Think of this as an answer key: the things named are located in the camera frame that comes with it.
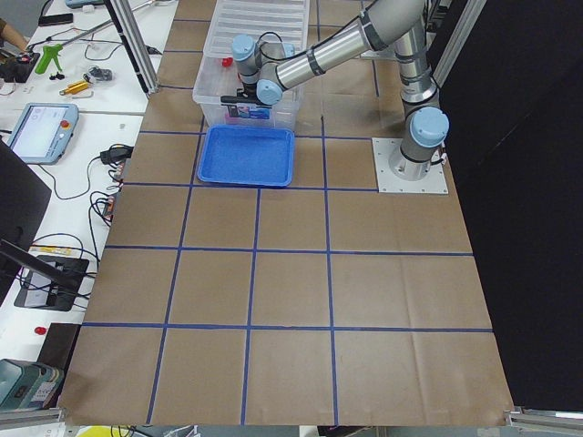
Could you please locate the clear plastic box lid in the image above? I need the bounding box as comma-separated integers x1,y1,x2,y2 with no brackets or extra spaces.
203,0,311,58

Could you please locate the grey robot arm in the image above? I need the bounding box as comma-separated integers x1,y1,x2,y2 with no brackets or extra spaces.
231,0,449,181

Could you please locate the clear plastic storage box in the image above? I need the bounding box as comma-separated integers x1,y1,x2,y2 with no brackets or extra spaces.
191,43,305,131

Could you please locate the green device box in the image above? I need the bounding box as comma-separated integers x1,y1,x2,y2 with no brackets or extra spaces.
1,359,65,412

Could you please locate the blue plastic tray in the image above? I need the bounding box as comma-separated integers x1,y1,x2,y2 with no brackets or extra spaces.
198,125,295,188

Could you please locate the black power adapter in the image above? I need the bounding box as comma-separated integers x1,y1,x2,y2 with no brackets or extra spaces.
99,144,134,165

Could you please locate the black monitor stand base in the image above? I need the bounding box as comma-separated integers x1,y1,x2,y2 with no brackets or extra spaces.
14,255,89,311

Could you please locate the brass cylinder tool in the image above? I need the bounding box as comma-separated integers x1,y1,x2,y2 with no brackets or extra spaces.
59,80,91,96

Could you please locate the teach pendant tablet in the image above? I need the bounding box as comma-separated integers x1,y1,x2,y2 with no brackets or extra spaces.
7,103,79,165

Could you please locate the black monitor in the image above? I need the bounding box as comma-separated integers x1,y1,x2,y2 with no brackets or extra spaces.
0,140,53,301

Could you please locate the green clamp tool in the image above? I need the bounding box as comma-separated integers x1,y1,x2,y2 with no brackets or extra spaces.
35,44,63,75

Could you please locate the black smartphone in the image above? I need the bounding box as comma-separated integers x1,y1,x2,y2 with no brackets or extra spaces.
38,13,74,26

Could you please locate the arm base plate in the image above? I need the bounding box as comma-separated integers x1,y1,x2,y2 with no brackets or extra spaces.
372,137,448,195

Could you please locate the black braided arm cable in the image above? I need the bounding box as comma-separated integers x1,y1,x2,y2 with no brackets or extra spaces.
257,30,311,60

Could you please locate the left aluminium frame post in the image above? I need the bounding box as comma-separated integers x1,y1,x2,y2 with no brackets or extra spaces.
104,0,159,96

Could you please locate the aluminium frame post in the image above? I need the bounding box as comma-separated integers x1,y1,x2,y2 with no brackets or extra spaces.
104,0,159,96
434,0,486,87

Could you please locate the right aluminium frame post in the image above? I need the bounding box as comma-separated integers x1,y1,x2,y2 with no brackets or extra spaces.
434,0,486,87

